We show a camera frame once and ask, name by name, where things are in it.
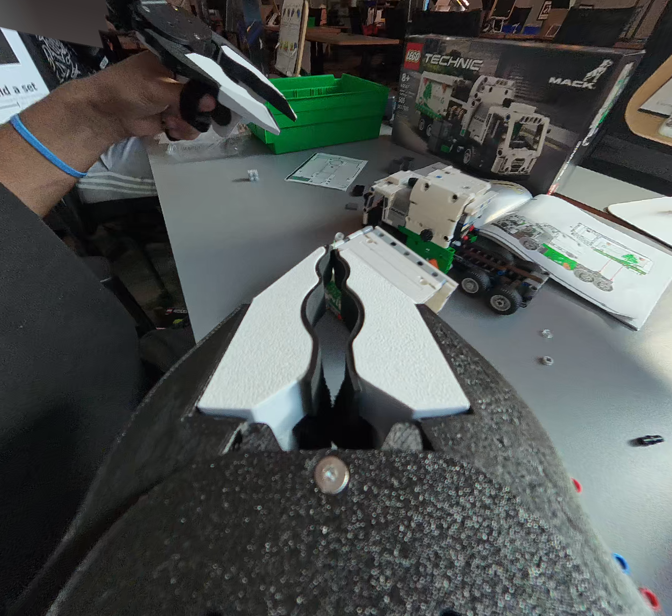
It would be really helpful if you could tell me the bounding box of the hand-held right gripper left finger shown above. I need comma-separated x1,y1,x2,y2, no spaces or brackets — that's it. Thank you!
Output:
196,247,333,452

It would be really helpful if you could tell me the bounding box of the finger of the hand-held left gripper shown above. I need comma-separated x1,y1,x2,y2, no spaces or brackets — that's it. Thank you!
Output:
214,43,298,121
186,52,281,135

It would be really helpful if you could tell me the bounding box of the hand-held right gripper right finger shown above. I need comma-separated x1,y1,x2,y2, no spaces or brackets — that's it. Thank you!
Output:
334,248,471,450

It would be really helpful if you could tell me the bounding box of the white lego garbage container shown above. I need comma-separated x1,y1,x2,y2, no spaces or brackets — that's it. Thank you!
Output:
321,225,459,321

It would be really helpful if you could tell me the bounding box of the person's left forearm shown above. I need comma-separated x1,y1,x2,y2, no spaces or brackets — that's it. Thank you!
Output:
0,120,85,219

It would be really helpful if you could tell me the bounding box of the lego sticker sheet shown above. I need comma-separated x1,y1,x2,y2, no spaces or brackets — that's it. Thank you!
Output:
285,152,368,192

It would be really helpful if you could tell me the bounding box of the white lego truck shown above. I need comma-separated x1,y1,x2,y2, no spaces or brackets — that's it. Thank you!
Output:
361,165,552,317

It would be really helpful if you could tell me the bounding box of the lego instruction booklet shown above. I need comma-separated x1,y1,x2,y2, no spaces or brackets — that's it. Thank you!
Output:
475,180,672,331

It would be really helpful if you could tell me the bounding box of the dark lego set box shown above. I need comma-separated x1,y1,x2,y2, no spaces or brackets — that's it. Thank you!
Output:
391,34,646,196

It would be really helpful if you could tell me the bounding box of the person's left hand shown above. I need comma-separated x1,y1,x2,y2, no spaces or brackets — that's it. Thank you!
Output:
20,51,186,175

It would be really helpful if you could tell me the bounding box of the clear plastic bag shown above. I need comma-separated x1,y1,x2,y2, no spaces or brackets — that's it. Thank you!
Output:
157,122,254,158

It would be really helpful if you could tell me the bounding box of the white poster stand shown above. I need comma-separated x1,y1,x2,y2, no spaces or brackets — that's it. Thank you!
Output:
275,0,310,77

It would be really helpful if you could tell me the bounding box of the green plastic bin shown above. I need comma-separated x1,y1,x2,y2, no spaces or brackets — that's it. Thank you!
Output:
247,74,390,147
251,120,385,155

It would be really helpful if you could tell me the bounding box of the wooden table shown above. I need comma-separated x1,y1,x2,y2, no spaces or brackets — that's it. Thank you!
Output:
262,29,401,50

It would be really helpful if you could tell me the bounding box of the black framed marker sign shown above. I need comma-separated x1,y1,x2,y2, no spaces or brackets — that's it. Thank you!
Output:
0,27,51,125

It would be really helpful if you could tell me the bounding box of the blue wristband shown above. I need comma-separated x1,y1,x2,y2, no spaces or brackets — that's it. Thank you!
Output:
9,113,88,179

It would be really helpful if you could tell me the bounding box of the white topped board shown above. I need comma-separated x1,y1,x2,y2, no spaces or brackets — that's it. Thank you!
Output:
607,196,672,250

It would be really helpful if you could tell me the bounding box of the wooden tray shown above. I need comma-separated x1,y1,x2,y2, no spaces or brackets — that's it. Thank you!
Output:
624,68,672,141

